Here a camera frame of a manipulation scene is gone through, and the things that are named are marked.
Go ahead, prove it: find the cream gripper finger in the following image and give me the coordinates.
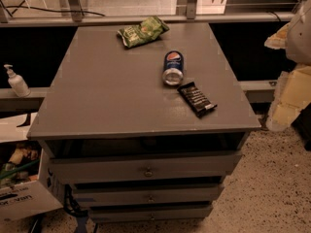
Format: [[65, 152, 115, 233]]
[[264, 23, 290, 50], [266, 65, 311, 132]]

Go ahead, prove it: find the blue pepsi can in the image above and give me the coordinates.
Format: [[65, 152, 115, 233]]
[[162, 50, 184, 86]]

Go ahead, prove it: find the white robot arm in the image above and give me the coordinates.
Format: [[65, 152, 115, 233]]
[[264, 0, 311, 132]]

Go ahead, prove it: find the black snack bar wrapper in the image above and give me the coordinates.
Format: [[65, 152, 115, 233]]
[[178, 82, 217, 117]]

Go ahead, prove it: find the top grey drawer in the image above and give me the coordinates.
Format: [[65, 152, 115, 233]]
[[50, 151, 242, 183]]

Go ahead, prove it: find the grey drawer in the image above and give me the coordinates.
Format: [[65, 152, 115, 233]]
[[50, 151, 242, 183], [73, 183, 224, 207], [89, 204, 212, 223]]

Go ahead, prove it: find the green chip bag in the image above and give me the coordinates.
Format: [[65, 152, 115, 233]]
[[118, 16, 170, 49]]

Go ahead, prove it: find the grey drawer cabinet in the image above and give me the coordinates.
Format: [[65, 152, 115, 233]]
[[29, 23, 259, 213]]

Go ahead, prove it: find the grey metal railing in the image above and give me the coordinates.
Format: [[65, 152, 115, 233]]
[[0, 12, 294, 27]]

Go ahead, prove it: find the middle grey drawer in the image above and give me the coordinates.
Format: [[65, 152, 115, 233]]
[[73, 183, 224, 207]]

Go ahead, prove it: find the bottom grey drawer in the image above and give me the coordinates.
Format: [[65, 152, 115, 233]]
[[89, 204, 212, 223]]

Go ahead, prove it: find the white pump bottle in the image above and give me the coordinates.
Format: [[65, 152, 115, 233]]
[[4, 64, 30, 97]]

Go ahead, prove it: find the white cardboard box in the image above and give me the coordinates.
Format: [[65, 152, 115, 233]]
[[0, 113, 64, 221]]

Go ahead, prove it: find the black cable on floor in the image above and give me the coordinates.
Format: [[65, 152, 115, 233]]
[[0, 0, 106, 17]]

